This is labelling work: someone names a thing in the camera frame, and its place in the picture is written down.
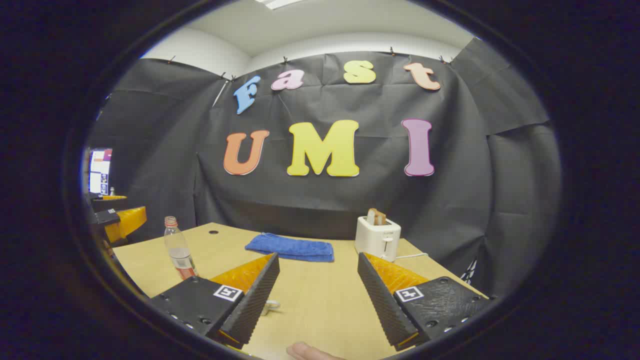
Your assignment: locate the computer monitor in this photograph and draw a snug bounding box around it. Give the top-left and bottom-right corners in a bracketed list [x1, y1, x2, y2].
[88, 148, 114, 196]

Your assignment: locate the black backdrop cloth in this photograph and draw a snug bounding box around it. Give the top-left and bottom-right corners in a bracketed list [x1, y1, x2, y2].
[87, 37, 563, 301]

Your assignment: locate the white toaster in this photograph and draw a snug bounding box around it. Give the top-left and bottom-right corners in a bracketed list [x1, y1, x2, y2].
[354, 216, 402, 263]

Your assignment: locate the black white checkered board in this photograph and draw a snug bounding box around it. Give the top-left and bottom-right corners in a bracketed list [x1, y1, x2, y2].
[460, 257, 479, 286]

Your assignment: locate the clear plastic water bottle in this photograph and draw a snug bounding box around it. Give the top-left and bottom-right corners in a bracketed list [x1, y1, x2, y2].
[164, 216, 199, 280]

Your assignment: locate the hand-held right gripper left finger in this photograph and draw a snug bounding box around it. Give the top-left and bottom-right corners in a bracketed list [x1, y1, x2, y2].
[149, 252, 281, 350]

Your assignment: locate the blue folded towel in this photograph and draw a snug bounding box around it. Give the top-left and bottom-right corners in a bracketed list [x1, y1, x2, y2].
[244, 232, 335, 263]

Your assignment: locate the ceiling light panel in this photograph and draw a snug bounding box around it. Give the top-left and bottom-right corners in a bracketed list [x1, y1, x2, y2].
[255, 0, 303, 11]

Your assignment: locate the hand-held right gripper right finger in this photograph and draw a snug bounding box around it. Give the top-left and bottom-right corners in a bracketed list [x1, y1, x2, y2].
[357, 251, 497, 352]

